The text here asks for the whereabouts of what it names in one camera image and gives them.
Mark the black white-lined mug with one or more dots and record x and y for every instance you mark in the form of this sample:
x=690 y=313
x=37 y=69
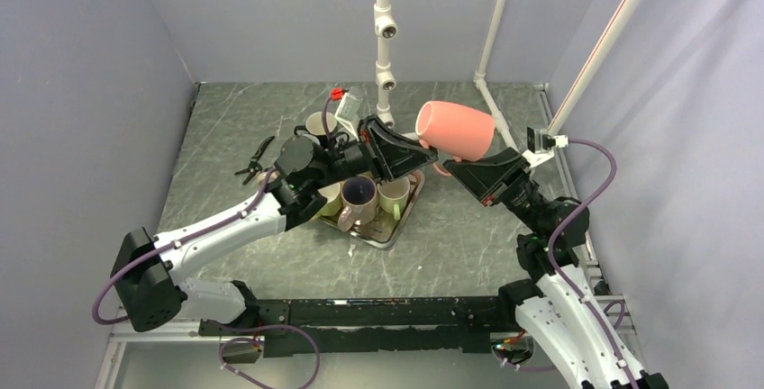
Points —
x=318 y=127

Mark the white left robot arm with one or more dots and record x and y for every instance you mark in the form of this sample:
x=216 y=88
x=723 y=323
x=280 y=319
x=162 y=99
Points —
x=153 y=274

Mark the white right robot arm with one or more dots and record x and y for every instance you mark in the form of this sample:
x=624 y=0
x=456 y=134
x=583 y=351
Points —
x=556 y=305

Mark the pink mug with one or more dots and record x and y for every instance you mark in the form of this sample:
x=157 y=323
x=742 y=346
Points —
x=463 y=132

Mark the beige teal patterned mug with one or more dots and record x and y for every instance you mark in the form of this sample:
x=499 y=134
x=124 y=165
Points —
x=262 y=179

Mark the steel serving tray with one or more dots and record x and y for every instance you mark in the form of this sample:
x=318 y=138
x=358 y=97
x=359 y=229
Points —
x=383 y=231

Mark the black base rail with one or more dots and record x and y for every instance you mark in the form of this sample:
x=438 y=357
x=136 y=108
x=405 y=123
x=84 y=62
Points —
x=469 y=324

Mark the light green mug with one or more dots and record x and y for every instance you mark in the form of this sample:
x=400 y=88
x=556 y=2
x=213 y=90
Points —
x=393 y=197

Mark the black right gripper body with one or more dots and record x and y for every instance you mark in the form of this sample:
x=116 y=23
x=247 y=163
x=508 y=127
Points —
x=522 y=200

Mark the lime green faceted mug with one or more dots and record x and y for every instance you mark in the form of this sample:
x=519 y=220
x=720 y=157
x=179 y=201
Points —
x=333 y=204

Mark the pink lidded cup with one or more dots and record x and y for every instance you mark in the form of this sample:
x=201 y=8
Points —
x=359 y=199

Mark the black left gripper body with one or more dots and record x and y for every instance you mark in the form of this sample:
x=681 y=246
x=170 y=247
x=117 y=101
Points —
x=346 y=159

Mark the terracotta brown mug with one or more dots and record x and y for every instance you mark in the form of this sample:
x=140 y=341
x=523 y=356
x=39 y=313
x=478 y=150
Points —
x=416 y=180

